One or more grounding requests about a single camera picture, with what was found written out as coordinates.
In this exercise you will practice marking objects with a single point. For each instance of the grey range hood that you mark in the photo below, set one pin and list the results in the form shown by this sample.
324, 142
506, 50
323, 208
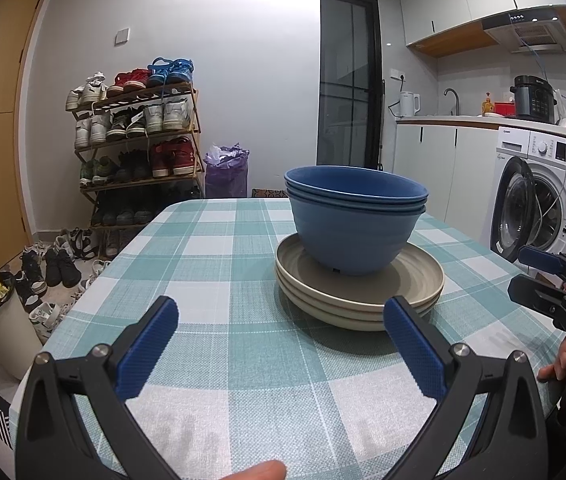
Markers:
528, 27

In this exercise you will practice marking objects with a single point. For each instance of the person's left hand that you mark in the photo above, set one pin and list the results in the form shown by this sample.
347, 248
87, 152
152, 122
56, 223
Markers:
258, 472

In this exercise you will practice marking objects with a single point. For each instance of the wooden shoe rack with shoes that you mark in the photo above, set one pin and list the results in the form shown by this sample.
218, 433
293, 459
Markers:
173, 155

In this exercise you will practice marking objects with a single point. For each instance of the white kitchen wall cabinets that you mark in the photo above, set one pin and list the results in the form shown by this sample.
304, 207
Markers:
443, 5

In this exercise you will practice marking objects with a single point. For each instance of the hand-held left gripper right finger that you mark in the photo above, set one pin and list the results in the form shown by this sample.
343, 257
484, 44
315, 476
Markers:
415, 350

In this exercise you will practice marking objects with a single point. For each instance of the black pressure cooker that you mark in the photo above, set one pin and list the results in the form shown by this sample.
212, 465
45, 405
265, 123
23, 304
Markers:
533, 100

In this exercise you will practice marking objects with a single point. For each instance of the white washing machine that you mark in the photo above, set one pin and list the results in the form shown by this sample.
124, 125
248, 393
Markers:
553, 150

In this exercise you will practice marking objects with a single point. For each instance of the yellow bottle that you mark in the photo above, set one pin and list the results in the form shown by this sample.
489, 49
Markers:
487, 106

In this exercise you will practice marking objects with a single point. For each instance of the cream speckled plate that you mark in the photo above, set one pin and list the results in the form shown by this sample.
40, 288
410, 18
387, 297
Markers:
353, 313
413, 280
353, 325

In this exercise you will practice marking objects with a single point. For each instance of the chrome kitchen faucet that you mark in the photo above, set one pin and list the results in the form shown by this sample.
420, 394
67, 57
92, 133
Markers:
457, 105

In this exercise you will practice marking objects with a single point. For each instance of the black-framed glass door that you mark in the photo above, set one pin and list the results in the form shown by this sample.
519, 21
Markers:
348, 85

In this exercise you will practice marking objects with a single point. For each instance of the patterned cardboard box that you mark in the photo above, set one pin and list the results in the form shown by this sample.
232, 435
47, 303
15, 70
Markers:
268, 192

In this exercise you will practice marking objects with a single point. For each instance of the purple plastic bag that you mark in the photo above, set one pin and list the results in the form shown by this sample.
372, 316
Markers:
225, 175

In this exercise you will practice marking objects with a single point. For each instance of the heap of loose shoes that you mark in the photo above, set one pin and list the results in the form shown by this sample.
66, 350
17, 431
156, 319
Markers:
63, 270

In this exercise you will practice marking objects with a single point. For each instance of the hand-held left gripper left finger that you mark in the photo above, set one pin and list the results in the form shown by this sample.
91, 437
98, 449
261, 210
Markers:
148, 350

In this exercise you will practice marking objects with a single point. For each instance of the beige trash bin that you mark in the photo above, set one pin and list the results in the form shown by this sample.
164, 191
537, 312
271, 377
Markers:
3, 340

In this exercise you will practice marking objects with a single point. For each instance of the person's right hand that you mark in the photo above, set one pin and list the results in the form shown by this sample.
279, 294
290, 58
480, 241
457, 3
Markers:
560, 362

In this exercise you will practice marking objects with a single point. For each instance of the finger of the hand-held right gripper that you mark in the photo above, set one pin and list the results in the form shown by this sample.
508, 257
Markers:
538, 257
533, 292

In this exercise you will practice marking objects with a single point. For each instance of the grey stick vacuum cleaner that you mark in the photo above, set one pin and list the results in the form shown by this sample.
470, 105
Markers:
381, 155

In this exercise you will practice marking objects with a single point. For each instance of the white light switch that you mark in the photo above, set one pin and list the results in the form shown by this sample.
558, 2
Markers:
122, 36

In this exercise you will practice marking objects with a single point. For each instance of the red pot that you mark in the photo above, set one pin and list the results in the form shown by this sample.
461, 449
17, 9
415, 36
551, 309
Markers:
505, 109

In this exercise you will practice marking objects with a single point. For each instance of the white wall socket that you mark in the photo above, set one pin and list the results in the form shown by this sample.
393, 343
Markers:
403, 76

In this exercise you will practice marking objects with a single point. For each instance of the white electric kettle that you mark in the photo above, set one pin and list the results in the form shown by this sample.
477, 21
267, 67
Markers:
409, 105

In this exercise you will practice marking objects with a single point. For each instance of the teal checkered tablecloth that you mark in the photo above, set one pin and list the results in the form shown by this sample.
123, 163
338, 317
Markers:
223, 270

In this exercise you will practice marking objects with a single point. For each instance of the white kitchen base cabinets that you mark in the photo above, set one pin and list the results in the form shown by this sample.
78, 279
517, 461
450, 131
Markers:
428, 170

